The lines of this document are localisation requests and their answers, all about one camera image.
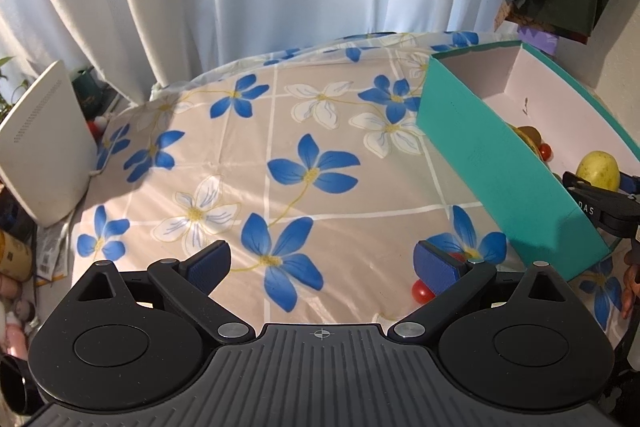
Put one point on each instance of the printed paper leaflet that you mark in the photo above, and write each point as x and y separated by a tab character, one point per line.
50	252

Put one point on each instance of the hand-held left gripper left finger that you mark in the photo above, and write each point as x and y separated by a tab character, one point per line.
207	264

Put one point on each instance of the green potted plant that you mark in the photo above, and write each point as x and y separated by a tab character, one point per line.
12	92

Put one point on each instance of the floral tablecloth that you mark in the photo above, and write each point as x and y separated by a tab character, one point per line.
280	167

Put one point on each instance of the red cherry tomato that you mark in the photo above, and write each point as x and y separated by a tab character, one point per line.
422	293
545	151

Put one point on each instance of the teal cardboard box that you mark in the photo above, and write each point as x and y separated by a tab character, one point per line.
485	167

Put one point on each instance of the black cylinder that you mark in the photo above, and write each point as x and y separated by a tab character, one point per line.
20	384

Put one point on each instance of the person's right hand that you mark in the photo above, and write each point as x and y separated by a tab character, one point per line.
631	287

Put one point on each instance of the red and white toy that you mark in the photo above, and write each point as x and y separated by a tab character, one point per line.
95	128

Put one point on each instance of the brown kiwi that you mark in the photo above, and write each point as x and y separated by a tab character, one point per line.
529	134

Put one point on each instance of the brown jar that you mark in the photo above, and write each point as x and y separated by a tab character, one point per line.
15	254

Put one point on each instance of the pink plush toy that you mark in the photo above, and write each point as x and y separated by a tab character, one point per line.
17	317

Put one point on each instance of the purple box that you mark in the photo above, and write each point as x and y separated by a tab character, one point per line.
540	39

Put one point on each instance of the white router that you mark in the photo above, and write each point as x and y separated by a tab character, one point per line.
45	147

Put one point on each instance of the yellow pear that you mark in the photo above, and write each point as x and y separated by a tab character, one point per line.
597	169

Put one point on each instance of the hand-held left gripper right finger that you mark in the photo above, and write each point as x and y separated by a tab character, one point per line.
437	267

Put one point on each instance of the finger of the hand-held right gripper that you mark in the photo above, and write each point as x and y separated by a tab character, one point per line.
632	184
590	197

